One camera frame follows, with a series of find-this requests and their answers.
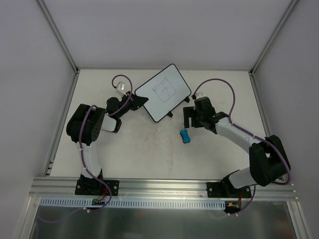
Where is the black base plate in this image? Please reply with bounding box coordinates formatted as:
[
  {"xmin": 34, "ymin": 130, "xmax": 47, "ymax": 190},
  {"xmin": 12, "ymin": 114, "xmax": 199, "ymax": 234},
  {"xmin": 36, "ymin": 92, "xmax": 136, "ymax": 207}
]
[
  {"xmin": 206, "ymin": 181, "xmax": 252, "ymax": 199},
  {"xmin": 75, "ymin": 177, "xmax": 120, "ymax": 196}
]

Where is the small black-framed whiteboard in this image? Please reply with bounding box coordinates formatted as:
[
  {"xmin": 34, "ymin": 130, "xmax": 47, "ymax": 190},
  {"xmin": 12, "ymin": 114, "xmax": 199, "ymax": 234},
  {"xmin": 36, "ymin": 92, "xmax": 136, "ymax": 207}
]
[{"xmin": 135, "ymin": 64, "xmax": 191, "ymax": 122}]

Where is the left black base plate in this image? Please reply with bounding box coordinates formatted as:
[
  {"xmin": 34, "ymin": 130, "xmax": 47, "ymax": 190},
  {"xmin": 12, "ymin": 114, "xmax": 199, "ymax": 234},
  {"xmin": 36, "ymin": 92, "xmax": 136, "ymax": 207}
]
[{"xmin": 75, "ymin": 177, "xmax": 120, "ymax": 196}]

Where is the whiteboard wire stand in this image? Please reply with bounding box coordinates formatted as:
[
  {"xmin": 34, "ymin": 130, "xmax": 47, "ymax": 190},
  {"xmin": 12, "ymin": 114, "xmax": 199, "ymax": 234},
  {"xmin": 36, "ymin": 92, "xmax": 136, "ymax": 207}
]
[{"xmin": 166, "ymin": 97, "xmax": 190, "ymax": 118}]

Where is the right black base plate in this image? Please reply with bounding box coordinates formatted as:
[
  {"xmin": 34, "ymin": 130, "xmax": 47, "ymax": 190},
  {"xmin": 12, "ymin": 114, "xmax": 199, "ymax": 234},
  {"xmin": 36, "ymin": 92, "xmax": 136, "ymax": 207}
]
[{"xmin": 206, "ymin": 181, "xmax": 252, "ymax": 199}]

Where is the purple cable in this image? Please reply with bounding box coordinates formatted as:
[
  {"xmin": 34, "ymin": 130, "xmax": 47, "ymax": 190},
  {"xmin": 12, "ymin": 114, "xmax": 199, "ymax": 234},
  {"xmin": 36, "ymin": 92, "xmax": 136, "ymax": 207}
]
[
  {"xmin": 191, "ymin": 78, "xmax": 292, "ymax": 220},
  {"xmin": 38, "ymin": 74, "xmax": 134, "ymax": 222}
]

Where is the right side aluminium rail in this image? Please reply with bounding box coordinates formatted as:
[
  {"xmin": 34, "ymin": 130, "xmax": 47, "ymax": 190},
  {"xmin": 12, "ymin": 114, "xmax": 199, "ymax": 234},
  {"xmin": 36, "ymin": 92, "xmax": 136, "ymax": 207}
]
[{"xmin": 248, "ymin": 72, "xmax": 280, "ymax": 137}]

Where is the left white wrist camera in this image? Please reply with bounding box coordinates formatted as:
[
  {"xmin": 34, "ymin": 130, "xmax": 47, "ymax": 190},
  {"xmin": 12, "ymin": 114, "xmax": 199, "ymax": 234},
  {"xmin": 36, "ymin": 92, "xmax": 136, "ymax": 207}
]
[{"xmin": 116, "ymin": 82, "xmax": 126, "ymax": 97}]

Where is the aluminium corner post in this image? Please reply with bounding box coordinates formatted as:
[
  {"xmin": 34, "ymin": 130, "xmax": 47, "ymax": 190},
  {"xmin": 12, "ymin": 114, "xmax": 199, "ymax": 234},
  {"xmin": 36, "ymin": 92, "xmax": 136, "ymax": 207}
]
[
  {"xmin": 250, "ymin": 0, "xmax": 299, "ymax": 76},
  {"xmin": 35, "ymin": 0, "xmax": 78, "ymax": 74}
]

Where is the blue bone-shaped eraser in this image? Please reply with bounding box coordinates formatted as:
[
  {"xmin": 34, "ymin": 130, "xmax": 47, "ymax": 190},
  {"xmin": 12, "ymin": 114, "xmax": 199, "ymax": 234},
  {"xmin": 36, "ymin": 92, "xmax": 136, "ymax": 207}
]
[{"xmin": 180, "ymin": 129, "xmax": 191, "ymax": 144}]

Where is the aluminium rail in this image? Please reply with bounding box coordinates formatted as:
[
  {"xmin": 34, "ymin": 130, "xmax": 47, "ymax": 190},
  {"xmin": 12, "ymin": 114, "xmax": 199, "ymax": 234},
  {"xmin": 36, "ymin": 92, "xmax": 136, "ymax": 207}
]
[
  {"xmin": 248, "ymin": 72, "xmax": 280, "ymax": 137},
  {"xmin": 41, "ymin": 70, "xmax": 80, "ymax": 177},
  {"xmin": 29, "ymin": 177, "xmax": 299, "ymax": 201}
]

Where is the right aluminium corner post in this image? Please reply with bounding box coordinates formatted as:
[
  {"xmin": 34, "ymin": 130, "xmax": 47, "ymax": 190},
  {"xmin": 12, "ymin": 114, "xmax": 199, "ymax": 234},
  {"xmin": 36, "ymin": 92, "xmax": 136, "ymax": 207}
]
[{"xmin": 250, "ymin": 0, "xmax": 299, "ymax": 76}]

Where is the left side aluminium rail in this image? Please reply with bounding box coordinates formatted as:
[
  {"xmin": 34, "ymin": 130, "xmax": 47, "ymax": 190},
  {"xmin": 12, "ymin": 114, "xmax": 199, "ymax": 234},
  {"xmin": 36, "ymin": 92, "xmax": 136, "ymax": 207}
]
[{"xmin": 41, "ymin": 70, "xmax": 80, "ymax": 177}]

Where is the aluminium front rail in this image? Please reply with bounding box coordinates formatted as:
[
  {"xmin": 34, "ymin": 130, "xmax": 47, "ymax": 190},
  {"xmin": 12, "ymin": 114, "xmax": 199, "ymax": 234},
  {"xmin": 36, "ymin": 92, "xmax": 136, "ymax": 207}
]
[{"xmin": 29, "ymin": 177, "xmax": 299, "ymax": 201}]

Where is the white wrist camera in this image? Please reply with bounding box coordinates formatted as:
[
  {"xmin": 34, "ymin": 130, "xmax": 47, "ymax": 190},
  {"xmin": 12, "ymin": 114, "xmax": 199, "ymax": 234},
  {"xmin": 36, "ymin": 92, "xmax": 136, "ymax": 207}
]
[
  {"xmin": 191, "ymin": 93, "xmax": 206, "ymax": 100},
  {"xmin": 116, "ymin": 82, "xmax": 126, "ymax": 97}
]

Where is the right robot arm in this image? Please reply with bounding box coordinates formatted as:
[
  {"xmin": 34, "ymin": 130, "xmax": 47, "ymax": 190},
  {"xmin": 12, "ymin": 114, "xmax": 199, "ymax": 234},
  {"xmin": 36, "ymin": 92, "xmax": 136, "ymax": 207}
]
[{"xmin": 183, "ymin": 97, "xmax": 291, "ymax": 197}]

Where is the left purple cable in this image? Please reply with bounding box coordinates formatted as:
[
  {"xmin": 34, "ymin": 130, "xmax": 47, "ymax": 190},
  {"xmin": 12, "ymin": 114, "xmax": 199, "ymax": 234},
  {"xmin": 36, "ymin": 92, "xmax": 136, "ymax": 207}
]
[{"xmin": 38, "ymin": 74, "xmax": 134, "ymax": 222}]

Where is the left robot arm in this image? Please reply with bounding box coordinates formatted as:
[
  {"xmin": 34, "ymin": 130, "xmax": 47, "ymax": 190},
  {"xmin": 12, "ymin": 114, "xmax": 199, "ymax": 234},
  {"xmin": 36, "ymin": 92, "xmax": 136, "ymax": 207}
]
[{"xmin": 66, "ymin": 92, "xmax": 149, "ymax": 194}]

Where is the left aluminium corner post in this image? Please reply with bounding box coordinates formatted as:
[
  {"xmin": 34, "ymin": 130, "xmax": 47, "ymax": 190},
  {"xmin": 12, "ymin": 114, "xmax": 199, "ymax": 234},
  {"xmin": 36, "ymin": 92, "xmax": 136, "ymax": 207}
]
[{"xmin": 35, "ymin": 0, "xmax": 78, "ymax": 74}]

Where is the white slotted cable duct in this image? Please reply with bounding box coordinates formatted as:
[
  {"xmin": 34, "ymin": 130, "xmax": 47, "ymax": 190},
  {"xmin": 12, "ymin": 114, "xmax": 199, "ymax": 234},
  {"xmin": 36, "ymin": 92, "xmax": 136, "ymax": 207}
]
[{"xmin": 39, "ymin": 197, "xmax": 226, "ymax": 211}]

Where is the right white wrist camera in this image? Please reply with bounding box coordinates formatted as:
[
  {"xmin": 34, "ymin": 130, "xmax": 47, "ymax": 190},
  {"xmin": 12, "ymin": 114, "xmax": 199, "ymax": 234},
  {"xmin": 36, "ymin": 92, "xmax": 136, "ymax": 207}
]
[{"xmin": 191, "ymin": 93, "xmax": 206, "ymax": 100}]

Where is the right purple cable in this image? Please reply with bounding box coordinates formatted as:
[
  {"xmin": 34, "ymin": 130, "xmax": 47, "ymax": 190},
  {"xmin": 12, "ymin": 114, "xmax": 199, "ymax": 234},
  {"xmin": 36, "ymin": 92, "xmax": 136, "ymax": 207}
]
[{"xmin": 191, "ymin": 78, "xmax": 292, "ymax": 220}]

